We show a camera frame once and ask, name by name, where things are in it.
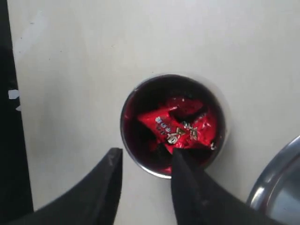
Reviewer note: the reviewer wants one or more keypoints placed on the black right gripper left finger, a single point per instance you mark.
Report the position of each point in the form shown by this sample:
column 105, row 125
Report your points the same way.
column 93, row 201

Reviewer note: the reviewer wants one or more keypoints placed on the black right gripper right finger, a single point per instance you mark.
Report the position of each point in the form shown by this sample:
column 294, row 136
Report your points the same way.
column 199, row 200

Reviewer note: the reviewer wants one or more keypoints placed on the red candy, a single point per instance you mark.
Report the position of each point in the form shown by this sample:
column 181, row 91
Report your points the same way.
column 202, row 131
column 166, row 128

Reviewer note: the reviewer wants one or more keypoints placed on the round steel plate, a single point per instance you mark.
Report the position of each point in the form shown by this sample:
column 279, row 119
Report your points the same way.
column 276, row 193

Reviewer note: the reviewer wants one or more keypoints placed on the steel cup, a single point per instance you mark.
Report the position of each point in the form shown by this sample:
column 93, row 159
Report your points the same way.
column 193, row 96

